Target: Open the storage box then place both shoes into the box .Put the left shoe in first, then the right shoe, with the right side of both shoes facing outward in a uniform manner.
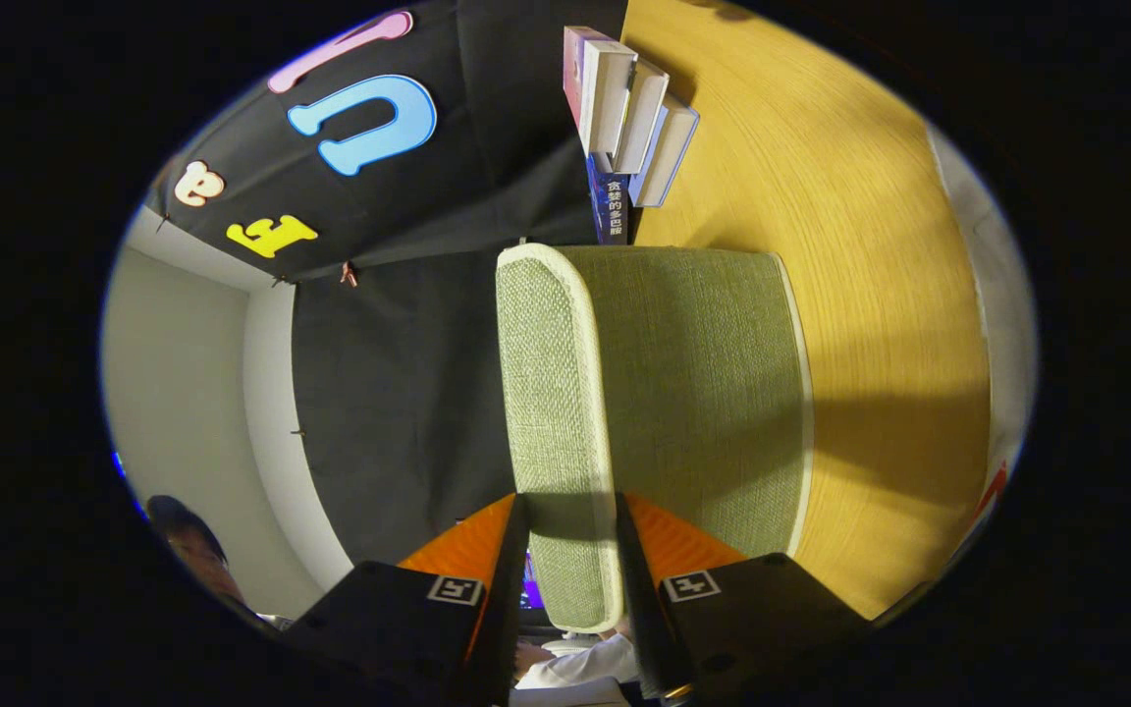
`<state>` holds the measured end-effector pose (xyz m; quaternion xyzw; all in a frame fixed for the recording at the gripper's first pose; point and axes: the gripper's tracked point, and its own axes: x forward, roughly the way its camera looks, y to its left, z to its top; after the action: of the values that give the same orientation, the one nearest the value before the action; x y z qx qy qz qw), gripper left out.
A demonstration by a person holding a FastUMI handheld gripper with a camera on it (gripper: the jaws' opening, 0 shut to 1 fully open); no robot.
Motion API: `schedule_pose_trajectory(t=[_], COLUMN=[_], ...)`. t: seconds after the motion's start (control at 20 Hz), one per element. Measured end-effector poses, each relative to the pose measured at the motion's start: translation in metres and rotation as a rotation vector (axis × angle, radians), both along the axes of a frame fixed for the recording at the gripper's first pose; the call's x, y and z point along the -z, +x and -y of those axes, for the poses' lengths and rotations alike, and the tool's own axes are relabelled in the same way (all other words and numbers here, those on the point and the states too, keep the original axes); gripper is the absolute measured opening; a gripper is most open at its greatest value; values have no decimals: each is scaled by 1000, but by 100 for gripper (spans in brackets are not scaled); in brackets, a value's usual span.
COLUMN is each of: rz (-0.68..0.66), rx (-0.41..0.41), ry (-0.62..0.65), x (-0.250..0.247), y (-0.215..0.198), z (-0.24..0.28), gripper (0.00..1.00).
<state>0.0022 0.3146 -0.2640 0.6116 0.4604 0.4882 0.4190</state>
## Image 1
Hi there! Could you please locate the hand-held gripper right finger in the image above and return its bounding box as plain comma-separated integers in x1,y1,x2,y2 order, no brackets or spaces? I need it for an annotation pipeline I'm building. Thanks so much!
615,491,873,707

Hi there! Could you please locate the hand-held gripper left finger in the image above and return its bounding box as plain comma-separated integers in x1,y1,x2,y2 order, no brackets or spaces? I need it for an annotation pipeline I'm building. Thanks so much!
284,493,532,707

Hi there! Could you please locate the green fabric storage box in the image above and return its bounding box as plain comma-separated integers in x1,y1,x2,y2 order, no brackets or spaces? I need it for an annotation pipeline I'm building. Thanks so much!
495,244,815,634

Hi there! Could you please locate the thin white book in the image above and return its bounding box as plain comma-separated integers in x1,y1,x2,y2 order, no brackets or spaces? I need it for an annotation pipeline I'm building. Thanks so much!
629,95,701,208
613,59,671,176

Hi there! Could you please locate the pink cover book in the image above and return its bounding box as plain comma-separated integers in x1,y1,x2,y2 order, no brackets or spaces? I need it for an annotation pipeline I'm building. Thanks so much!
564,26,637,156

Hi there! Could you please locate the dark blue book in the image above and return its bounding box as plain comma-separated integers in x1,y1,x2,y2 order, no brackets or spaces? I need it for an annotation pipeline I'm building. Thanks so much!
585,152,632,245

